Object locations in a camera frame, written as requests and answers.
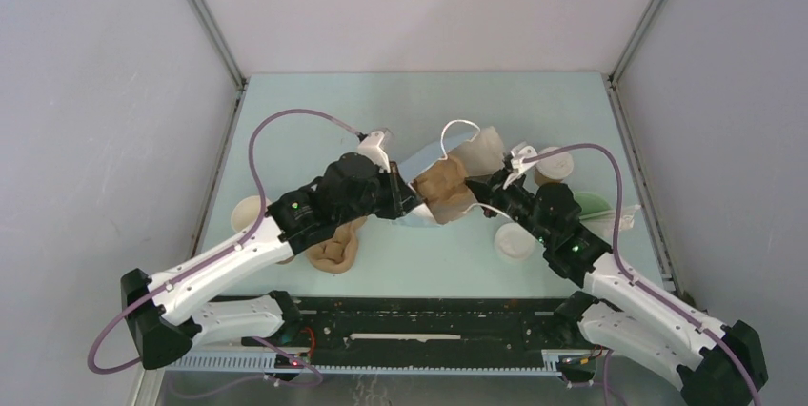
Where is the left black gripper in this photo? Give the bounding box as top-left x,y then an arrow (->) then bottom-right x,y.
336,161 -> 423,226

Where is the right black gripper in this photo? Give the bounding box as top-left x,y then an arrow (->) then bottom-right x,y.
465,165 -> 554,246

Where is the light blue paper bag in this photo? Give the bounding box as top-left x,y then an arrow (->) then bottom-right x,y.
394,123 -> 506,228

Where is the brown pulp cup carrier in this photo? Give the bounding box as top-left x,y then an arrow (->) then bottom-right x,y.
413,156 -> 474,218
306,217 -> 367,274

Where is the brown paper coffee cup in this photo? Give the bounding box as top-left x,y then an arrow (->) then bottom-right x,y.
534,168 -> 557,186

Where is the stack of white lids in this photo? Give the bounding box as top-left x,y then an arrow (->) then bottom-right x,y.
494,223 -> 537,263

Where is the white coffee cup lid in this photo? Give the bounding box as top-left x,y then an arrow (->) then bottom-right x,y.
535,152 -> 575,182

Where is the stack of paper cups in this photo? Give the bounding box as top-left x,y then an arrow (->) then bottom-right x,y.
230,195 -> 272,233

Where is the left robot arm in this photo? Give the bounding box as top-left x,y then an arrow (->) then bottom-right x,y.
120,152 -> 424,370

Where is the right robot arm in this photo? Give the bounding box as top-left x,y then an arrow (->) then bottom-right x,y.
466,174 -> 768,405

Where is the green cylindrical container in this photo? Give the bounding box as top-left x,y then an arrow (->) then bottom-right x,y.
573,192 -> 613,220

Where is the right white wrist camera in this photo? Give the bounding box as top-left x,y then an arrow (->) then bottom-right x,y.
502,142 -> 538,189

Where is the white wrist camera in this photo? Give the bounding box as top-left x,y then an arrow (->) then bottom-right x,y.
502,142 -> 538,189
356,128 -> 393,173

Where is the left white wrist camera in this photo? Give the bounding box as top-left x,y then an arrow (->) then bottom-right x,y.
356,128 -> 393,173

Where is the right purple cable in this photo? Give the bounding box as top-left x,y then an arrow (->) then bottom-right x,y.
533,142 -> 765,406

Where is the purple cable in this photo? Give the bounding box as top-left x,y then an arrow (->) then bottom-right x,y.
86,109 -> 368,376
533,142 -> 765,406

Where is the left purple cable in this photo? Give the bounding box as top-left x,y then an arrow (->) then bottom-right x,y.
86,109 -> 368,376

